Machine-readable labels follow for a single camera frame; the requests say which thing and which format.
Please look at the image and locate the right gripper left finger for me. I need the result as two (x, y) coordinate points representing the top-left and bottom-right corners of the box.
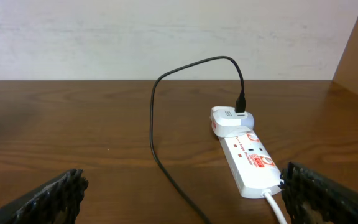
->
(0, 169), (89, 224)

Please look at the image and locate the black charger cable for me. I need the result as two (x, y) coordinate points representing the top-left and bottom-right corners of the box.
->
(149, 55), (247, 224)

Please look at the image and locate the white charger adapter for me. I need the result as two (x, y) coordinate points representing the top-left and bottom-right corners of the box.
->
(210, 106), (254, 138)

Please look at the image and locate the white power strip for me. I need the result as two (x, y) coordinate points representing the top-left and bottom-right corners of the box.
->
(218, 130), (281, 199)

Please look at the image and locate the white power strip cord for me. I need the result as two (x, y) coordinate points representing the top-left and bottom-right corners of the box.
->
(262, 191), (288, 224)

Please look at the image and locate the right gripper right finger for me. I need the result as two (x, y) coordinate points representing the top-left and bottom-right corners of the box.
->
(280, 162), (358, 224)

